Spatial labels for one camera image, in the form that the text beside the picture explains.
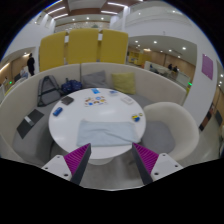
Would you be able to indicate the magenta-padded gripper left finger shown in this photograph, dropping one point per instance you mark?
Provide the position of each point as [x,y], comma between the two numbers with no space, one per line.
[61,168]

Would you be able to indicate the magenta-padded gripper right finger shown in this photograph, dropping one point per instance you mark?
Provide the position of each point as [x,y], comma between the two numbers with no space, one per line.
[161,166]

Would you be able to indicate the light blue towel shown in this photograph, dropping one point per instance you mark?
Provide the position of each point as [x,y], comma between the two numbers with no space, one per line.
[106,133]

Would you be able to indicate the grey chair seat cushion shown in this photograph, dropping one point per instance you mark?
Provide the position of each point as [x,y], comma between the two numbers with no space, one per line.
[158,136]

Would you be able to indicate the white round armchair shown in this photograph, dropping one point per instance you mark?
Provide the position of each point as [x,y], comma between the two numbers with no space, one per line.
[176,116]

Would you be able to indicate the yellow and blue toy figure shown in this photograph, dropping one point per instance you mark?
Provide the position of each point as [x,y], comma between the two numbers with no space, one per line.
[136,117]

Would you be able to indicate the black laptop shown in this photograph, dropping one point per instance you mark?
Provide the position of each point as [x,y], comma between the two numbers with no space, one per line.
[29,123]

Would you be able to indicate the small blue box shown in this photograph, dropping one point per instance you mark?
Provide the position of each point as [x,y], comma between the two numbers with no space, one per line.
[57,111]

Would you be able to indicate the dark brown wallet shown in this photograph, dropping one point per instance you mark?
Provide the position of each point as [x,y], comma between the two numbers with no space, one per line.
[67,100]

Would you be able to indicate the flat white box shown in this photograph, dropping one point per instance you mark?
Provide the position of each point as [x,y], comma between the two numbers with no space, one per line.
[127,100]

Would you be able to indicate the colourful sticker sheet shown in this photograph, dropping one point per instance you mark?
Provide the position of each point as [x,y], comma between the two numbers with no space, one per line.
[95,101]

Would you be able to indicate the grey mesh backpack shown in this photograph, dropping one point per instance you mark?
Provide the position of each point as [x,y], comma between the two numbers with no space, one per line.
[48,91]

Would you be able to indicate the navy blue patterned bag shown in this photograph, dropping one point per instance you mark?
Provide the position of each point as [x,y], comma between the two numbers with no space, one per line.
[71,86]

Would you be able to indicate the curved beige sofa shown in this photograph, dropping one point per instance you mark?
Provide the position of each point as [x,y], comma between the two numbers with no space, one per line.
[20,96]

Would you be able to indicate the blue card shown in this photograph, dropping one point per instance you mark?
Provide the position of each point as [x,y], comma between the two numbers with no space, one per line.
[95,91]

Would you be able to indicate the small blue-white packet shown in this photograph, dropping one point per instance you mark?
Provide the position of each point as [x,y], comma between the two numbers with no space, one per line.
[113,92]

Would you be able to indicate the yellow-green cushion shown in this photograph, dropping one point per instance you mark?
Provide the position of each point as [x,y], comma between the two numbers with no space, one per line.
[124,83]

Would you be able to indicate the person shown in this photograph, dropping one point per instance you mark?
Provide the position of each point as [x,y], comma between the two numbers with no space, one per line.
[31,64]

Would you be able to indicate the yellow partition panel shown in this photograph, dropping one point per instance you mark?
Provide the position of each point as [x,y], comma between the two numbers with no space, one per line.
[114,46]
[52,51]
[82,46]

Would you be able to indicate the ceiling light strips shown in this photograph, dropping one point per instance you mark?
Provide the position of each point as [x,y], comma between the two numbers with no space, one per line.
[56,10]

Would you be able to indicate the purple wall panel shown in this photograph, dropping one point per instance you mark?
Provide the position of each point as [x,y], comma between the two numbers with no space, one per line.
[207,66]

